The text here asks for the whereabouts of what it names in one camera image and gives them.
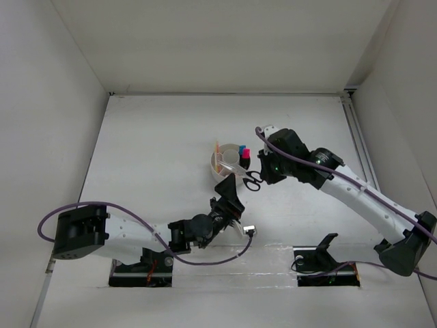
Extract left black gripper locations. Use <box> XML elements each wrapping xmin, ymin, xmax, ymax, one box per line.
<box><xmin>207</xmin><ymin>174</ymin><xmax>243</xmax><ymax>239</ymax></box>

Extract black handled scissors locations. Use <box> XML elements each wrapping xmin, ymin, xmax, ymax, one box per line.
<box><xmin>218</xmin><ymin>161</ymin><xmax>264</xmax><ymax>191</ymax></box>

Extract pink black highlighter marker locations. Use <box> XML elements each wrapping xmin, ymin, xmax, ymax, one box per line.
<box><xmin>240</xmin><ymin>148</ymin><xmax>251</xmax><ymax>170</ymax></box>

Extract blue black highlighter marker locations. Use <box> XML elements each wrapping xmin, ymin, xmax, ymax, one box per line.
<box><xmin>238</xmin><ymin>145</ymin><xmax>246</xmax><ymax>155</ymax></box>

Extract pink thin highlighter pen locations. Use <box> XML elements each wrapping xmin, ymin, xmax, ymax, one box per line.
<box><xmin>213</xmin><ymin>139</ymin><xmax>223</xmax><ymax>174</ymax></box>

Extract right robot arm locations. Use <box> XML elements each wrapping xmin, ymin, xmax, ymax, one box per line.
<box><xmin>255</xmin><ymin>126</ymin><xmax>436</xmax><ymax>277</ymax></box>

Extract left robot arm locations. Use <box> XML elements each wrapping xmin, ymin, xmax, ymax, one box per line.
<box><xmin>53</xmin><ymin>174</ymin><xmax>244</xmax><ymax>271</ymax></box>

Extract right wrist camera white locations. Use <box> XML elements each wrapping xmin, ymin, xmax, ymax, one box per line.
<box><xmin>262</xmin><ymin>125</ymin><xmax>279</xmax><ymax>136</ymax></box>

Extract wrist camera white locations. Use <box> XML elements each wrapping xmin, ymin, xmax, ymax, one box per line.
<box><xmin>234</xmin><ymin>223</ymin><xmax>257</xmax><ymax>238</ymax></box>
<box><xmin>262</xmin><ymin>125</ymin><xmax>279</xmax><ymax>136</ymax></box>

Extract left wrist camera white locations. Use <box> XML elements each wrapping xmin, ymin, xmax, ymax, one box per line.
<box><xmin>234</xmin><ymin>223</ymin><xmax>257</xmax><ymax>238</ymax></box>

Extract aluminium rail on right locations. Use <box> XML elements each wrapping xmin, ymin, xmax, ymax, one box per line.
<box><xmin>339</xmin><ymin>89</ymin><xmax>380</xmax><ymax>191</ymax></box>

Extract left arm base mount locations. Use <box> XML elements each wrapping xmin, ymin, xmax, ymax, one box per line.
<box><xmin>109</xmin><ymin>249</ymin><xmax>173</xmax><ymax>288</ymax></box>

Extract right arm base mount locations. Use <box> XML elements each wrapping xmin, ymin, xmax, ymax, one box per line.
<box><xmin>290</xmin><ymin>233</ymin><xmax>361</xmax><ymax>287</ymax></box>

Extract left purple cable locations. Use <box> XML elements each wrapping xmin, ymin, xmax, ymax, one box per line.
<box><xmin>37</xmin><ymin>202</ymin><xmax>254</xmax><ymax>266</ymax></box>

